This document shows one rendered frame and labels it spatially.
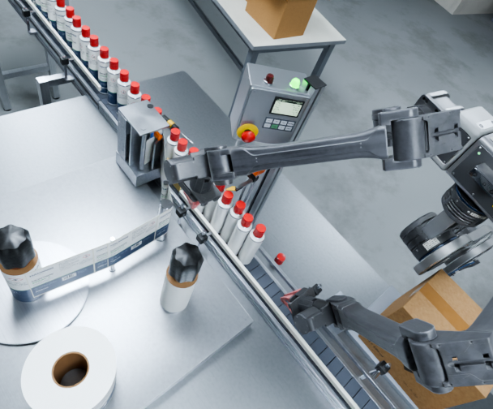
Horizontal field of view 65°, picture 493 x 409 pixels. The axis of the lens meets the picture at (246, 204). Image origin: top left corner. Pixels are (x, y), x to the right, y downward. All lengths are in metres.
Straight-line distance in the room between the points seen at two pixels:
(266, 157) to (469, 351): 0.49
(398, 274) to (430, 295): 1.56
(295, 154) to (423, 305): 0.70
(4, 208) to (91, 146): 0.41
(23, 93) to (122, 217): 1.94
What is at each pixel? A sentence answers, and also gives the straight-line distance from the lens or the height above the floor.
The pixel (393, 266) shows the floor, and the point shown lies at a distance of 2.89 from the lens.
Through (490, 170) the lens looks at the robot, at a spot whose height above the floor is 1.49.
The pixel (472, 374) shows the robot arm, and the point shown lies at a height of 1.50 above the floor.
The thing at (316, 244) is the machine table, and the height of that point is 0.83.
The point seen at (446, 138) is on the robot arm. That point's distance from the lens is 0.81.
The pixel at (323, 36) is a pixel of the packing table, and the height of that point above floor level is 0.78.
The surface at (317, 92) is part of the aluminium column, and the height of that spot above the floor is 1.49.
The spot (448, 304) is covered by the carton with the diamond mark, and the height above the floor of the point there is 1.12.
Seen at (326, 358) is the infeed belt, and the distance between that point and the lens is 1.34.
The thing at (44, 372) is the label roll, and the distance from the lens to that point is 1.05.
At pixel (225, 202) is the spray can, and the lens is 1.24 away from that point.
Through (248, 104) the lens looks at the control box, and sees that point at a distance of 1.03.
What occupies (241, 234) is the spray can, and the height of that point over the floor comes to 1.02.
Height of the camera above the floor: 2.03
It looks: 50 degrees down
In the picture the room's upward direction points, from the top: 25 degrees clockwise
